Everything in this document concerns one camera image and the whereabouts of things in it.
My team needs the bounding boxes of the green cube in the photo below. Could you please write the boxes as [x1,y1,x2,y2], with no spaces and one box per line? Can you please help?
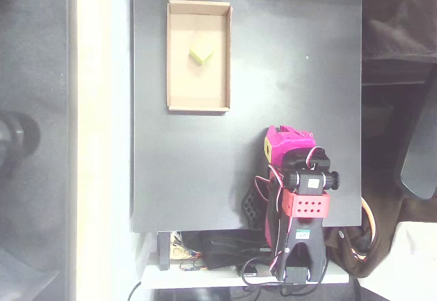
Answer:
[188,35,215,66]

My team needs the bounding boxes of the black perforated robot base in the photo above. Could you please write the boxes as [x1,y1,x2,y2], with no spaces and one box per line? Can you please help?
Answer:
[240,182,268,231]

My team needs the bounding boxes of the brown cardboard box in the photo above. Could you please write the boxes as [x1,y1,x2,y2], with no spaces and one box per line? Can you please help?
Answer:
[166,0,234,113]

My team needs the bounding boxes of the grey office chair part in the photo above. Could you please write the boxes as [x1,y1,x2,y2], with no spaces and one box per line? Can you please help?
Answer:
[399,82,437,202]

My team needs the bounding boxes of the black plug connector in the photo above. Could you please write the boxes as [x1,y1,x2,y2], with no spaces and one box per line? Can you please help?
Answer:
[236,262,259,278]

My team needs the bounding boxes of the brown bag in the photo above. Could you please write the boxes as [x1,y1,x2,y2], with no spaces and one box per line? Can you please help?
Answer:
[322,191,410,280]

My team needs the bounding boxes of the light wooden piece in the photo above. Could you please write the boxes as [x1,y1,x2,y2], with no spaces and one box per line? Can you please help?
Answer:
[170,241,192,261]

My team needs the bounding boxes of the small blue circuit board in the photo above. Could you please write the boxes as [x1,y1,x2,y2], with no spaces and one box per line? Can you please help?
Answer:
[180,261,206,273]

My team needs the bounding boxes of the white shelf board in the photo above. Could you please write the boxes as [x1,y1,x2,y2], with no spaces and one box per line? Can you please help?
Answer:
[140,251,351,291]

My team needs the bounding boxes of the brown jacket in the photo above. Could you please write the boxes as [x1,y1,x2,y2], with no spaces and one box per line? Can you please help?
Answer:
[361,0,437,76]

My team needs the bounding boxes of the white cloth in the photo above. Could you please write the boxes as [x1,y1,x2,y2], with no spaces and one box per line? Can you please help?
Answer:
[358,221,437,301]

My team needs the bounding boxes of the orange cable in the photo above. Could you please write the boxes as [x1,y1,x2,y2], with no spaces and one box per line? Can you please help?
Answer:
[361,198,379,247]

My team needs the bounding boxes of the black looped cable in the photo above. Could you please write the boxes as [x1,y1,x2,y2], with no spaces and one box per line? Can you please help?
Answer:
[241,273,328,297]

